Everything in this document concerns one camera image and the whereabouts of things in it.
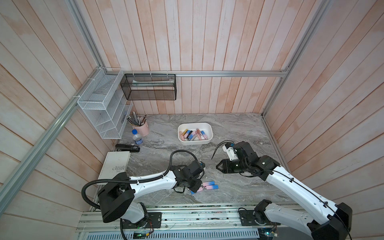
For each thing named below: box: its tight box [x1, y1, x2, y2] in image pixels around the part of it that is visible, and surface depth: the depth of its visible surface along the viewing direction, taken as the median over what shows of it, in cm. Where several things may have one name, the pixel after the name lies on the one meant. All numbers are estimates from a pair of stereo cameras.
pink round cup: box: [132, 121, 149, 137], surface depth 103 cm
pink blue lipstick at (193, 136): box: [188, 131, 198, 141], surface depth 107 cm
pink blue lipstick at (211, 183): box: [202, 181, 216, 186], surface depth 87 cm
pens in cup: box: [126, 111, 148, 127], surface depth 105 cm
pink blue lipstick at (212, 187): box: [206, 185, 219, 189], surface depth 85 cm
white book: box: [97, 151, 131, 185], surface depth 95 cm
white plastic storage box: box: [177, 122, 214, 145], surface depth 109 cm
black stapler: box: [115, 144, 141, 153], surface depth 100 cm
